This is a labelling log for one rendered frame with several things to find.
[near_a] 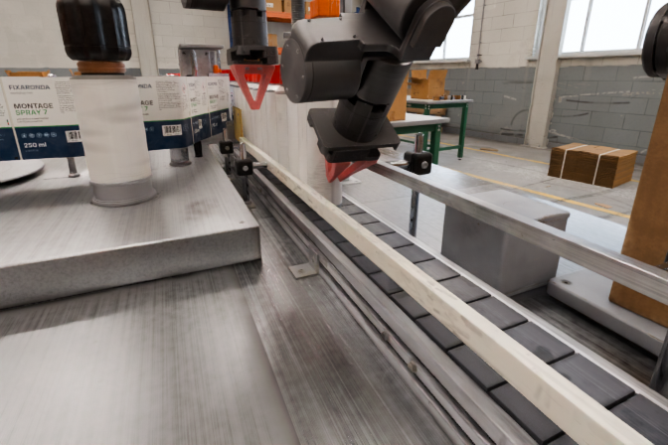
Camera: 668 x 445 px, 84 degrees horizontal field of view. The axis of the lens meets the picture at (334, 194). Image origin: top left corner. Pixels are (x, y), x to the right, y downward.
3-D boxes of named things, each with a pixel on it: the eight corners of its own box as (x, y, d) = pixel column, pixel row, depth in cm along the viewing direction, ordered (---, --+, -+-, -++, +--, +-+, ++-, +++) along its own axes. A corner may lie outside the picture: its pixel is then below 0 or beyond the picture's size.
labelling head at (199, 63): (187, 138, 113) (176, 48, 105) (230, 135, 118) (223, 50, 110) (190, 145, 101) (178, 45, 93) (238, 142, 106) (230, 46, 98)
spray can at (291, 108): (284, 185, 66) (279, 63, 60) (312, 181, 68) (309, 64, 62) (295, 192, 62) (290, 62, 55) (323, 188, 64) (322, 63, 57)
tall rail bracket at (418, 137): (371, 250, 52) (375, 133, 47) (414, 241, 55) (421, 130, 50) (383, 260, 49) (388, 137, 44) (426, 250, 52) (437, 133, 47)
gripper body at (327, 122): (304, 119, 45) (318, 68, 40) (376, 117, 49) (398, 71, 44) (320, 159, 42) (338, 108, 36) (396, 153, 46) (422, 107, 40)
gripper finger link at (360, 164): (298, 162, 52) (313, 110, 45) (345, 159, 55) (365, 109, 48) (313, 201, 48) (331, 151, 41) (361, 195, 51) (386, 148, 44)
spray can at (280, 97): (274, 178, 70) (269, 64, 64) (300, 175, 73) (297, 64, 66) (283, 185, 66) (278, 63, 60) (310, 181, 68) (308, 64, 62)
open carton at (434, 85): (401, 98, 494) (403, 69, 483) (426, 97, 514) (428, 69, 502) (422, 99, 459) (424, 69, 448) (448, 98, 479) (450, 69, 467)
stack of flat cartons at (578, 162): (545, 175, 415) (551, 147, 406) (567, 168, 446) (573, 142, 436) (612, 189, 366) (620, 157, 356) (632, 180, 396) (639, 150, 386)
